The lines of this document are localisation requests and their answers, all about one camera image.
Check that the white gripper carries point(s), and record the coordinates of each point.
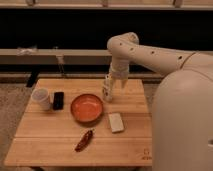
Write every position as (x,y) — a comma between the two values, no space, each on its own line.
(117,73)

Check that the dark red pepper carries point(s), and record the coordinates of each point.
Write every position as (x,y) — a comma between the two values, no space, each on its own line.
(85,140)

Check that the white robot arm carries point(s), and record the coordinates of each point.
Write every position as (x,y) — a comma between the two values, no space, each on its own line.
(182,110)

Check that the orange bowl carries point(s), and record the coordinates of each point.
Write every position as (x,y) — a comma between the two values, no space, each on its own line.
(86,108)

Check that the black rectangular box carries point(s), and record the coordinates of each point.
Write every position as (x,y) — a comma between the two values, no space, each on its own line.
(58,100)

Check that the white paper cup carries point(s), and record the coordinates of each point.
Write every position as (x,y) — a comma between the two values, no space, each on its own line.
(42,98)

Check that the grey horizontal rail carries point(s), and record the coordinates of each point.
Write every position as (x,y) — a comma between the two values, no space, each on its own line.
(53,56)

